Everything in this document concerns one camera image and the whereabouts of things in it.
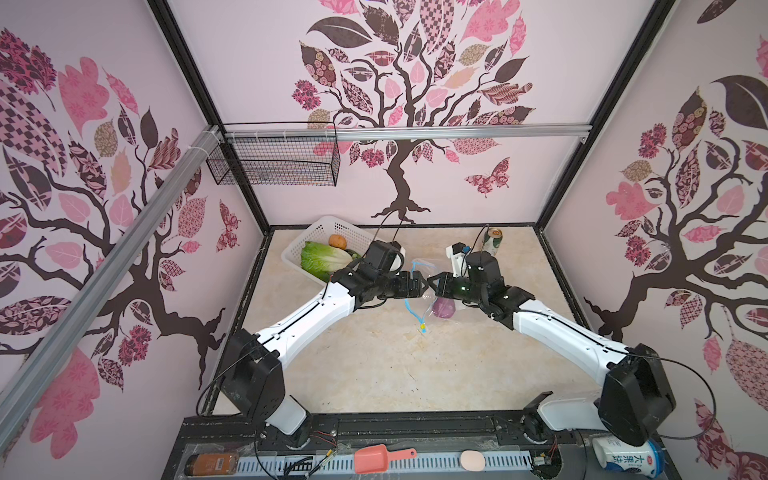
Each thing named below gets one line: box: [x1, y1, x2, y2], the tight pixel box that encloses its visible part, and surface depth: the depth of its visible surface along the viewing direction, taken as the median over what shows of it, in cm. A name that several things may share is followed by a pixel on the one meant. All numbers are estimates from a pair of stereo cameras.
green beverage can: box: [483, 227, 503, 256], surface depth 106 cm
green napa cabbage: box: [300, 241, 353, 283], surface depth 102 cm
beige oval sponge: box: [460, 450, 485, 472], surface depth 71 cm
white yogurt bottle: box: [592, 435, 666, 479], surface depth 66 cm
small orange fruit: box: [328, 234, 347, 250], surface depth 112 cm
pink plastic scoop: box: [354, 444, 417, 474], surface depth 71 cm
